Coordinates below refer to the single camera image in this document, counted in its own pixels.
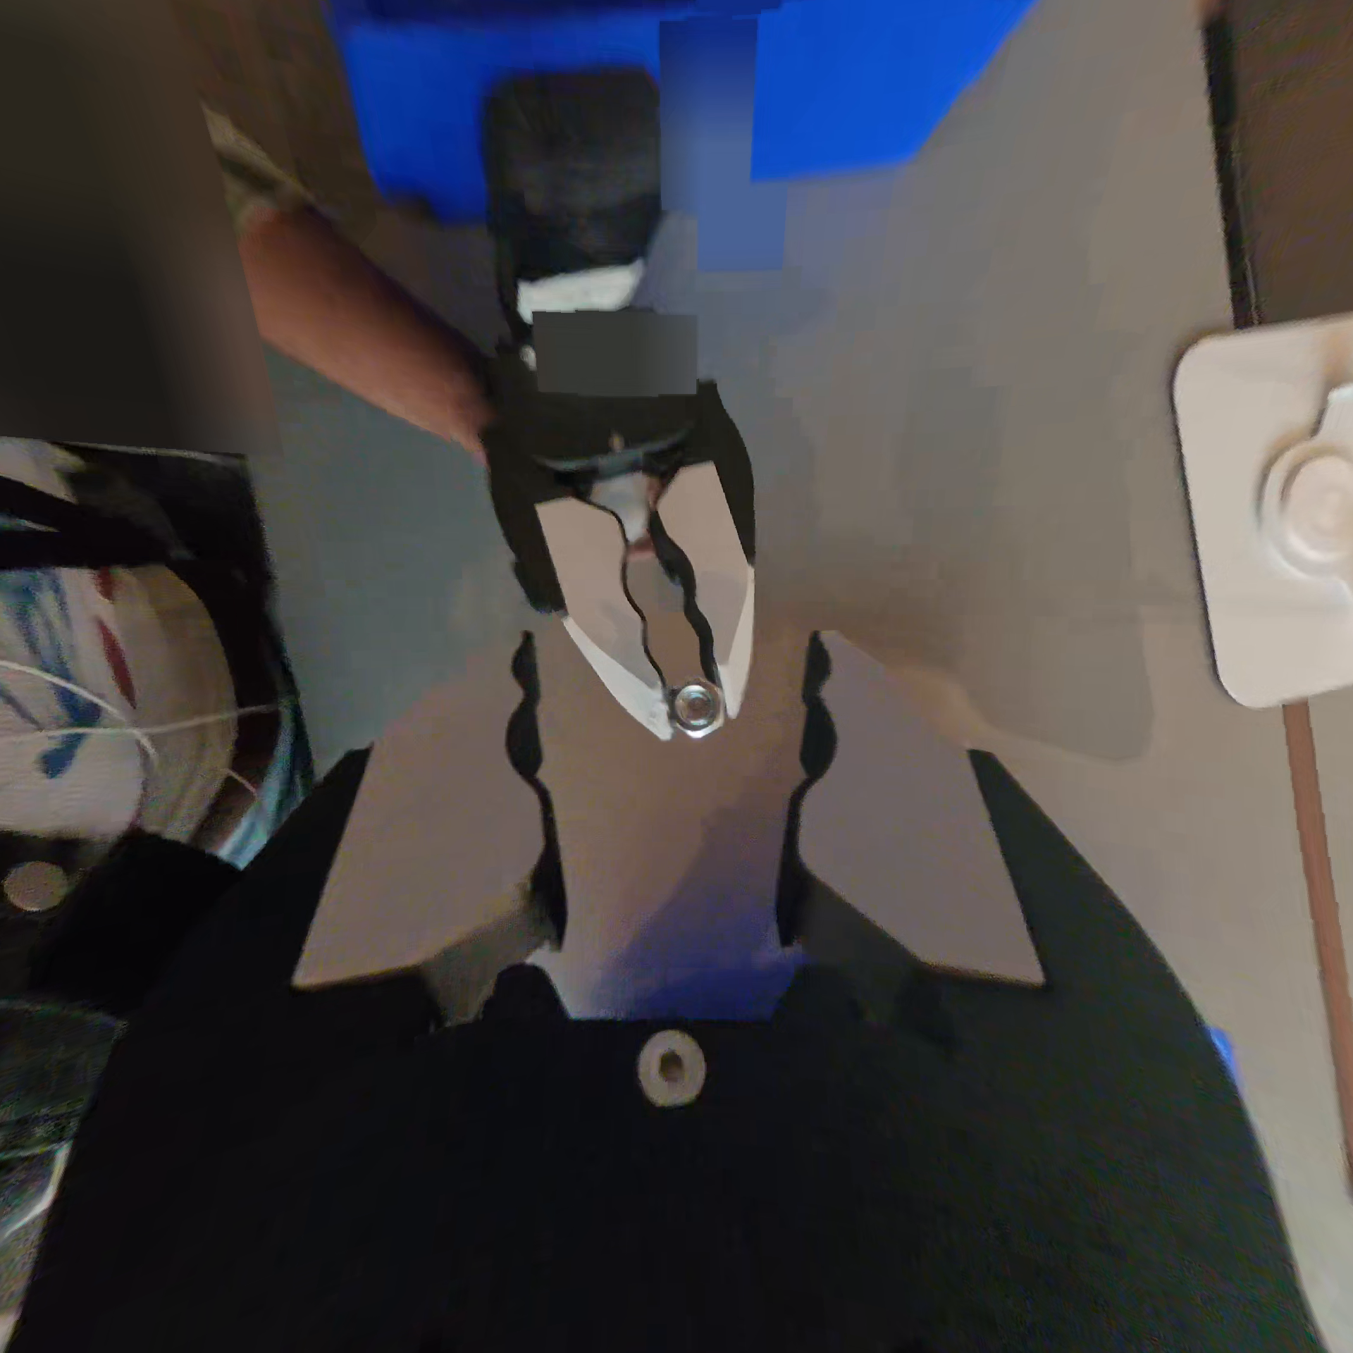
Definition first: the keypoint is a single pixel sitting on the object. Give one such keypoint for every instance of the white rounded base plate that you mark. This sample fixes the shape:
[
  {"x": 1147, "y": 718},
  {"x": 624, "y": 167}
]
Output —
[{"x": 1226, "y": 528}]

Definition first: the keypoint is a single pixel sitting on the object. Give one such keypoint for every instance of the white printed shirt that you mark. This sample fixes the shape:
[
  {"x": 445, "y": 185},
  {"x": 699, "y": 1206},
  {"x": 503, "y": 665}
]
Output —
[{"x": 63, "y": 676}]

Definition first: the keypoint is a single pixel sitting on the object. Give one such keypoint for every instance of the person's left forearm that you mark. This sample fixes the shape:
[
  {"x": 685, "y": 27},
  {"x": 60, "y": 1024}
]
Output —
[{"x": 360, "y": 317}]

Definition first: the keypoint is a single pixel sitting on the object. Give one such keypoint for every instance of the light jeans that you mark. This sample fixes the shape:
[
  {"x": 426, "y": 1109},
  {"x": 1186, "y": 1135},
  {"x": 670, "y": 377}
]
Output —
[{"x": 269, "y": 803}]

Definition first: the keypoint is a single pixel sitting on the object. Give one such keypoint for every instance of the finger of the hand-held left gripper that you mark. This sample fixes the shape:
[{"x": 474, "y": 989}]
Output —
[
  {"x": 591, "y": 591},
  {"x": 719, "y": 570}
]

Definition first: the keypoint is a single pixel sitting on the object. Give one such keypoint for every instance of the silver hex nut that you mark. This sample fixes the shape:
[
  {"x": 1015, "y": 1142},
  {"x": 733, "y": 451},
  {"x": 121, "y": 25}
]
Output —
[{"x": 695, "y": 707}]

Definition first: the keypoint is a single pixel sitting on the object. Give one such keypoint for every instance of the blue plastic bin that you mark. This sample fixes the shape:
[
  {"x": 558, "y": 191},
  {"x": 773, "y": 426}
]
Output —
[{"x": 422, "y": 83}]

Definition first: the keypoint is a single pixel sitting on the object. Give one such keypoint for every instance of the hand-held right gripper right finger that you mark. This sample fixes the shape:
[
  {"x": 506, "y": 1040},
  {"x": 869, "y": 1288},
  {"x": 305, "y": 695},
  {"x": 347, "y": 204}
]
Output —
[{"x": 909, "y": 866}]

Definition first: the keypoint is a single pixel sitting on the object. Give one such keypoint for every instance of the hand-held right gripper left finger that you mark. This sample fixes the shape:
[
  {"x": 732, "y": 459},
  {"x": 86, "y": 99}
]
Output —
[{"x": 422, "y": 866}]

